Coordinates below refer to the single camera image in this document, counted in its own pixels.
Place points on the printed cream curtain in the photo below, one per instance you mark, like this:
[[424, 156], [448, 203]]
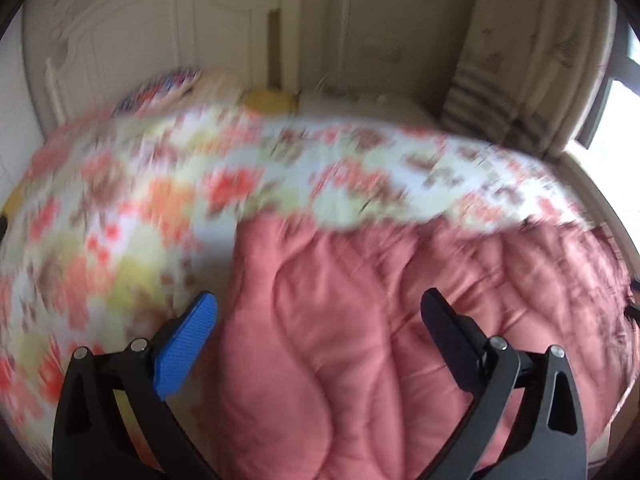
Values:
[[520, 50]]

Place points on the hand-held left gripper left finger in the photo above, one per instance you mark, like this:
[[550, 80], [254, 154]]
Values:
[[185, 340]]

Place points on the white wooden headboard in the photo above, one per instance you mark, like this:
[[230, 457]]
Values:
[[150, 25]]

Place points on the yellow pillow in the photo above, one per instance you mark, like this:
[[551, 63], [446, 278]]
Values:
[[270, 100]]

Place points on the purple patterned pillow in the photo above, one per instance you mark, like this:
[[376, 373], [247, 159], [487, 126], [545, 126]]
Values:
[[160, 87]]

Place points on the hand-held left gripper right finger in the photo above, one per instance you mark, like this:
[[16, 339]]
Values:
[[450, 335]]

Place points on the floral bed sheet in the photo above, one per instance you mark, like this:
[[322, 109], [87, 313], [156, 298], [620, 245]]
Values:
[[150, 200]]

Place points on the pink quilted blanket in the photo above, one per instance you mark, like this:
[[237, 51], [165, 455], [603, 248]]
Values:
[[360, 320]]

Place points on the dark framed window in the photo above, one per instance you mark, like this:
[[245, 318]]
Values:
[[617, 105]]

